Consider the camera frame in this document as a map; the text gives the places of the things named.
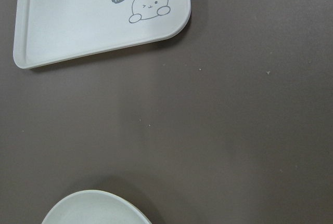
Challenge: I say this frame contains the cream round plate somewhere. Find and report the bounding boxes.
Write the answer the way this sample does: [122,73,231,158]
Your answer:
[42,190,151,223]

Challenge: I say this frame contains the cream rectangular tray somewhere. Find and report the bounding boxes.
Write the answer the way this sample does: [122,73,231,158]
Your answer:
[13,0,191,69]

